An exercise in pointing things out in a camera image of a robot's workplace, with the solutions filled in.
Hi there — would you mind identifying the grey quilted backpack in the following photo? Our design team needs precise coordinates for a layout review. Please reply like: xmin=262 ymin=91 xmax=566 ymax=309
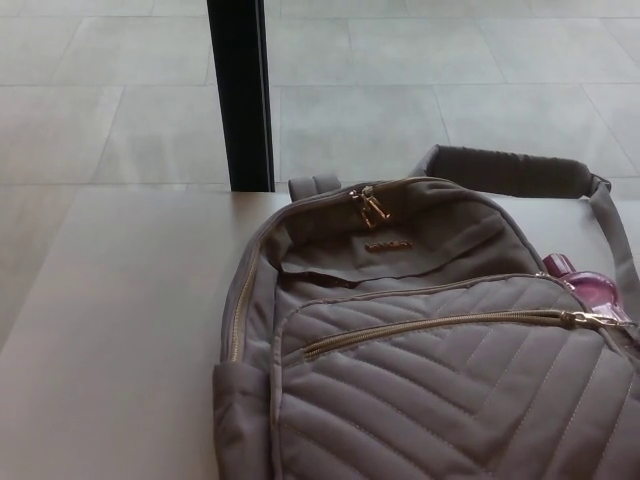
xmin=212 ymin=144 xmax=640 ymax=480

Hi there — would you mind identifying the pink transparent water bottle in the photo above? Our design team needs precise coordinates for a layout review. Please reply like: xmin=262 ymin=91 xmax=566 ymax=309
xmin=541 ymin=252 xmax=627 ymax=322

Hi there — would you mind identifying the black window frame post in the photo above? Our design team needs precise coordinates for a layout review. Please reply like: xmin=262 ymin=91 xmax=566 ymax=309
xmin=205 ymin=0 xmax=277 ymax=194

